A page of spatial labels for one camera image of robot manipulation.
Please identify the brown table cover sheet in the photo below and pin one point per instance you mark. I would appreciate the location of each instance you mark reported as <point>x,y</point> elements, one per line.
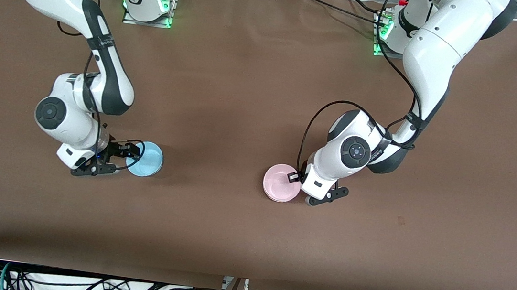
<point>245,90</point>

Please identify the pink bowl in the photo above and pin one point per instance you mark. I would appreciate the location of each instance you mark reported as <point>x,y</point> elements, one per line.
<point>278,183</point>

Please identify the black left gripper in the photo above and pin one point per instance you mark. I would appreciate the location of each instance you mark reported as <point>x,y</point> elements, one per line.
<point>302,175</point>

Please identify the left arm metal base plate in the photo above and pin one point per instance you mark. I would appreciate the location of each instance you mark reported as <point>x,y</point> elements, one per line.
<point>378,52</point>

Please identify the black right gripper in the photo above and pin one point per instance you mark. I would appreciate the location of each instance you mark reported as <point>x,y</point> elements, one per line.
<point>114,150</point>

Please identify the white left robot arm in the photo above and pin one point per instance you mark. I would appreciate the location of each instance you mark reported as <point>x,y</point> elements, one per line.
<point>441,49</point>

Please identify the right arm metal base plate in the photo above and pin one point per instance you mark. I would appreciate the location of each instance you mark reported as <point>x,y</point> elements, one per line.
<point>130,20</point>

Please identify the blue bowl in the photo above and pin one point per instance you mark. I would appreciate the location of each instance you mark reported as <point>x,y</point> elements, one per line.
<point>146,161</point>

